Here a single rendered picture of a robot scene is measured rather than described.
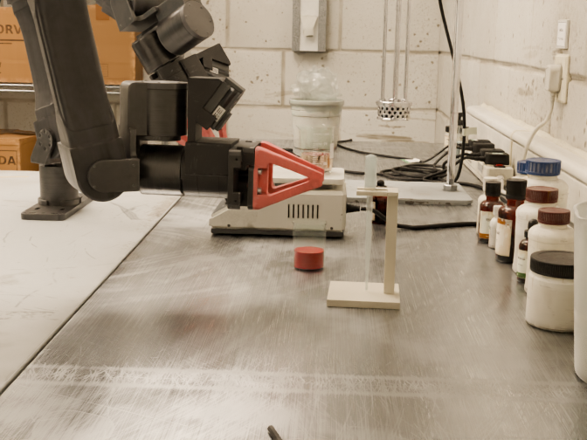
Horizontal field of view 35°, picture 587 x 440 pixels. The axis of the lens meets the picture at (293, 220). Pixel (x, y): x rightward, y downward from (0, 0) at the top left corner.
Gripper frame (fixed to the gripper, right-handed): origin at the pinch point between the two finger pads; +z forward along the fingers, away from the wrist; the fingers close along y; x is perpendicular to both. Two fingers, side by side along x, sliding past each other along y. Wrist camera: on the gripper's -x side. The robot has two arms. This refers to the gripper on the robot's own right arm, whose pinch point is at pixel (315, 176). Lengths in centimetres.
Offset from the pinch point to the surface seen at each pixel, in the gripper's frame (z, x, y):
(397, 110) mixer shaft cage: 11, -3, 69
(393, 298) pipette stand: 9.3, 12.7, -2.5
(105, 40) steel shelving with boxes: -90, -11, 233
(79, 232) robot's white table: -35.8, 14.1, 28.3
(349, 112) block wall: -2, 14, 273
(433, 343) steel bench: 12.9, 13.5, -15.1
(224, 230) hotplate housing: -14.6, 13.0, 30.1
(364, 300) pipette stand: 6.1, 12.8, -4.0
